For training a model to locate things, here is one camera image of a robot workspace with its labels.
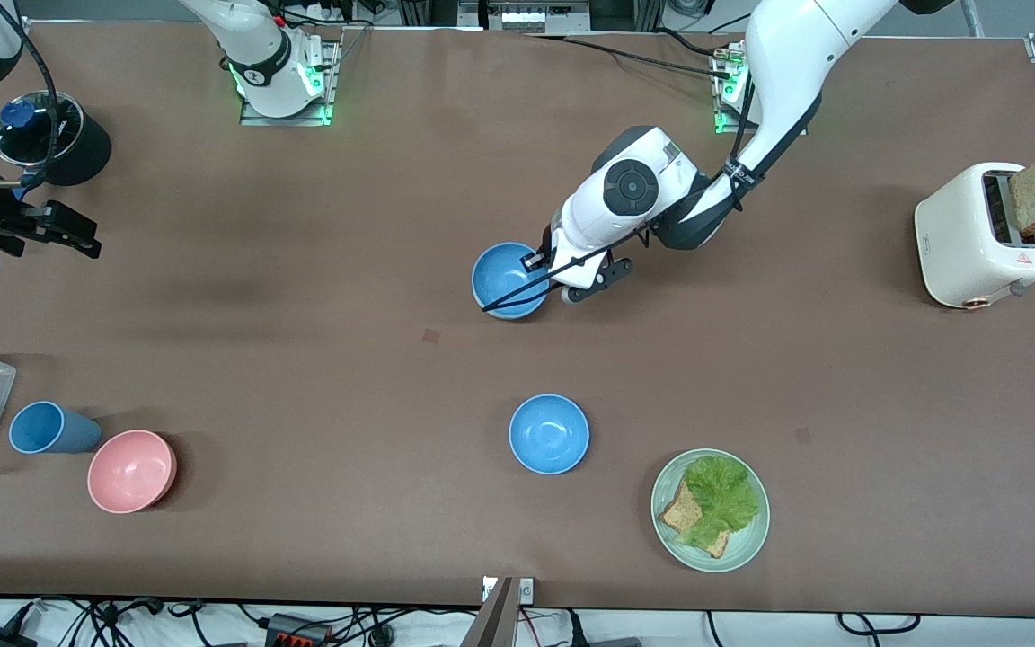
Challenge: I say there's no white toaster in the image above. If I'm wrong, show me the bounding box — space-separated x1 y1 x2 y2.
914 162 1035 311

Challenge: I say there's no pale green plate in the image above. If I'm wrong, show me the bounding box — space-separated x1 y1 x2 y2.
650 448 771 573

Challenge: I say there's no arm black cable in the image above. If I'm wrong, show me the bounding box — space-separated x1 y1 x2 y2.
0 0 60 197
480 76 756 315

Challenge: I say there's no blue cup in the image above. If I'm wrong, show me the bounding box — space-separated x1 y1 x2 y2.
9 401 102 455

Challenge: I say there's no black red power adapter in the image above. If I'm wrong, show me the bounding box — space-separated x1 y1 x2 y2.
264 613 335 647

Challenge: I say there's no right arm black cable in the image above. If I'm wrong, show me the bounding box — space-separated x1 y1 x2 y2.
0 0 60 197

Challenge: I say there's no grey metal pole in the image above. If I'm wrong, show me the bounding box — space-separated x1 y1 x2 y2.
461 577 518 647

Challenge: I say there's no black cable to base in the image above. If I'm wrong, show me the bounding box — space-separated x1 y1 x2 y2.
526 32 734 80

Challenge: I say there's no brown toast slice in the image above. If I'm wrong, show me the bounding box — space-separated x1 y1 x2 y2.
659 481 732 560

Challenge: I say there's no glass lid blue knob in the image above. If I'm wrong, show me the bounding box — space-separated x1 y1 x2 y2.
0 90 85 167

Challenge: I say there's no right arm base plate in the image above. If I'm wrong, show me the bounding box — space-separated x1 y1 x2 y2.
239 27 343 128

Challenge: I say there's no blue bowl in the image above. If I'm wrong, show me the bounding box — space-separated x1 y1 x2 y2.
509 394 590 475
471 242 549 322

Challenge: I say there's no pink bowl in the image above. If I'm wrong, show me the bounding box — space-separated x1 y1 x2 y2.
87 430 178 515

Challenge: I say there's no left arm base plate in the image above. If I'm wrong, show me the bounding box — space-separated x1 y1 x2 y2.
712 40 810 137

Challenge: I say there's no black pot blue handle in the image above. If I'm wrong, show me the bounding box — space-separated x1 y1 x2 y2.
0 90 112 194

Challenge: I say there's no white metal bracket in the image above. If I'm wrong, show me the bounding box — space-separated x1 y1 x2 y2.
482 577 535 605

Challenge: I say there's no pale green bowl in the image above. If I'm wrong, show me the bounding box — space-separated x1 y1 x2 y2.
479 301 545 323

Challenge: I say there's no grey electronics box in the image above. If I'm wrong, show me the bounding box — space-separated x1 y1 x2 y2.
459 0 592 35

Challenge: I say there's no green lettuce leaf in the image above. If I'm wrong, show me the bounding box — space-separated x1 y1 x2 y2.
675 455 761 551

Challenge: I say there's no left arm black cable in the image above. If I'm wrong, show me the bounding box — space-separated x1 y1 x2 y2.
480 76 756 315

